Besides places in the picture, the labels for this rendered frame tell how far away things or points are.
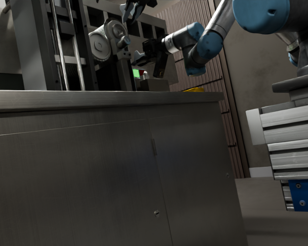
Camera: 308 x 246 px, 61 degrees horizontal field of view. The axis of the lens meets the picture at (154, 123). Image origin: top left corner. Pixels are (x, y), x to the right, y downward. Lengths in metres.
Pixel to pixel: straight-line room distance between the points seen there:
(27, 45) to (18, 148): 0.64
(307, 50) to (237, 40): 3.03
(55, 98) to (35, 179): 0.18
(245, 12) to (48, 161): 0.53
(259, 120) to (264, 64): 2.86
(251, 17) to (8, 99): 0.52
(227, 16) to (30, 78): 0.77
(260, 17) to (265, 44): 2.98
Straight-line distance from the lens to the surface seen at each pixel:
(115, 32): 1.25
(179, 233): 0.95
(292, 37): 1.27
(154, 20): 2.15
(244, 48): 3.66
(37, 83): 1.11
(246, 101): 3.59
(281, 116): 0.69
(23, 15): 1.23
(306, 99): 0.68
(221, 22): 0.96
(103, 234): 0.73
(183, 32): 1.06
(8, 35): 1.39
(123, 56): 1.15
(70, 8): 1.00
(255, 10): 0.61
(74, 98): 0.67
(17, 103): 0.60
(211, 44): 0.89
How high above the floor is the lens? 0.75
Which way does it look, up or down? 3 degrees up
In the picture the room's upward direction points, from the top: 11 degrees counter-clockwise
